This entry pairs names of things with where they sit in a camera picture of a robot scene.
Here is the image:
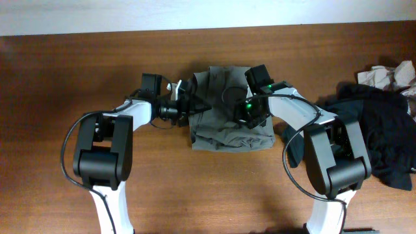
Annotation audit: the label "left black camera cable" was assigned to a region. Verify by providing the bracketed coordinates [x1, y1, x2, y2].
[60, 75, 175, 234]

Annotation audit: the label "black garment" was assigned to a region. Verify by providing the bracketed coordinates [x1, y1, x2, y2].
[281, 84, 416, 192]

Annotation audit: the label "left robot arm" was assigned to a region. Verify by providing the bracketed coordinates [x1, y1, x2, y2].
[73, 73, 211, 233]

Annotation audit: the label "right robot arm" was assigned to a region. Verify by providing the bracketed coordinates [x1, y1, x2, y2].
[234, 65, 372, 233]

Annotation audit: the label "grey shorts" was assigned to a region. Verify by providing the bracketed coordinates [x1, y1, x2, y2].
[188, 66, 276, 153]

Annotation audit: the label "beige crumpled cloth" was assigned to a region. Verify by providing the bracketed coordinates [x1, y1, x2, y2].
[357, 60, 415, 120]

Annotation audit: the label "right black camera cable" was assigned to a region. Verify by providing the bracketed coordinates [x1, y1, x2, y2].
[222, 86, 348, 234]

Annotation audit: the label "black camera cable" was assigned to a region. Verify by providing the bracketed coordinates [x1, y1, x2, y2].
[60, 75, 175, 234]
[222, 86, 348, 234]

